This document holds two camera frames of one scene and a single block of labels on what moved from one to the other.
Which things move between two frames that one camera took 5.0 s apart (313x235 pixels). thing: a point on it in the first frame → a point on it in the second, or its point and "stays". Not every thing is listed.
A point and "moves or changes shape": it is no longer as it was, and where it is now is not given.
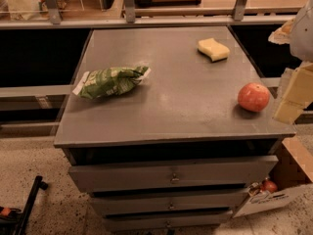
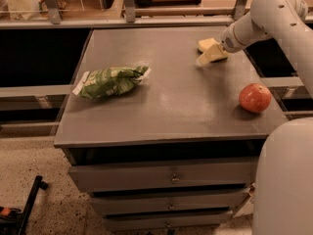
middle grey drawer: (228, 201) stays
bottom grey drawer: (200, 220) stays
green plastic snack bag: (110, 80) stays
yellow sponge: (211, 49) moves or changes shape
